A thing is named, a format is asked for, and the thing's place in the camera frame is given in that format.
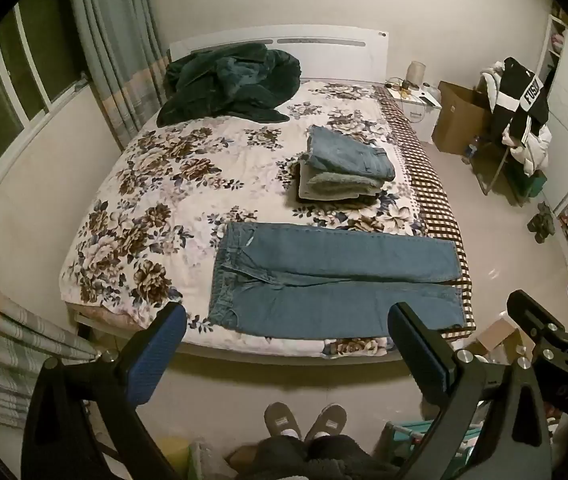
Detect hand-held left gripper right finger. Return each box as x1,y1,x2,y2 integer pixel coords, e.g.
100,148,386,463
388,301,552,480

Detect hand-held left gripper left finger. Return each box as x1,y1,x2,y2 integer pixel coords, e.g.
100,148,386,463
21,301,188,480

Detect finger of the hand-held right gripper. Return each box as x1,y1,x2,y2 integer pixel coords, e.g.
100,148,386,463
506,289,564,346

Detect blue denim jeans pants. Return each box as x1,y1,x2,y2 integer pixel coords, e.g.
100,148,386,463
208,221,467,336

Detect folded grey fleece pants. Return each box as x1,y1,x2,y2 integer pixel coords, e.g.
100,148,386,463
296,157,389,204

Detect small cardboard box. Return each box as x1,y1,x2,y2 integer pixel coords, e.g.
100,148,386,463
474,315,534,366

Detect teal plastic rack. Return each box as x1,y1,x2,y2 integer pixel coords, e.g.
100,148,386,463
381,420,484,461

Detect dark plush slippers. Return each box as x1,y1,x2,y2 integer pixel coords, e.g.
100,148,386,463
528,202,557,243

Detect yellow container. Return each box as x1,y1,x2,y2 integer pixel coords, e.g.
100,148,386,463
156,437,192,480

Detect grey slipper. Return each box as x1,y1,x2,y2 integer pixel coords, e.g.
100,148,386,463
304,404,347,443
264,402,305,443

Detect green box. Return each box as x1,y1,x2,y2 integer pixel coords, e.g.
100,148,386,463
508,165,547,203

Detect person's legs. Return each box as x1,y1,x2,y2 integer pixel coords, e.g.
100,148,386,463
236,435,399,480

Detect striped teal curtain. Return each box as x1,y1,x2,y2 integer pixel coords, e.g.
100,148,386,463
61,0,172,151
0,265,105,428

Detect floral covered bed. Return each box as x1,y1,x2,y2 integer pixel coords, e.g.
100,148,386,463
59,79,432,358

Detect brown checkered bed sheet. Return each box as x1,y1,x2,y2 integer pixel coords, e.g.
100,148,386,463
379,85,477,343

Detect large cardboard box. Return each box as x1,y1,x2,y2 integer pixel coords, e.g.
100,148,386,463
432,81,492,155

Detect folded blue jeans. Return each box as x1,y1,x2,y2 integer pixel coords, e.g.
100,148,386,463
305,125,397,182

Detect black and white jacket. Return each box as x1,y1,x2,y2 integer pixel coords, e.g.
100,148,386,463
494,57,550,146

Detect white nightstand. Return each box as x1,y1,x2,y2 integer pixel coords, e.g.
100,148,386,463
386,82,444,143

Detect dark green fleece blanket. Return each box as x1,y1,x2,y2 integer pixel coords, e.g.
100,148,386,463
156,42,302,128

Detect white framed window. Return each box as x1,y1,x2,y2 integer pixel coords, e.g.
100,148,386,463
0,0,90,211

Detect white bed headboard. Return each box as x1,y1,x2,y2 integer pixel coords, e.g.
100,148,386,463
169,30,389,83

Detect metal frame chair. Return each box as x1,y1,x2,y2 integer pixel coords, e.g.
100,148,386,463
478,135,547,206

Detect yellow cable bundle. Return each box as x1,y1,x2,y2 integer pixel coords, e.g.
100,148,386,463
386,79,419,100

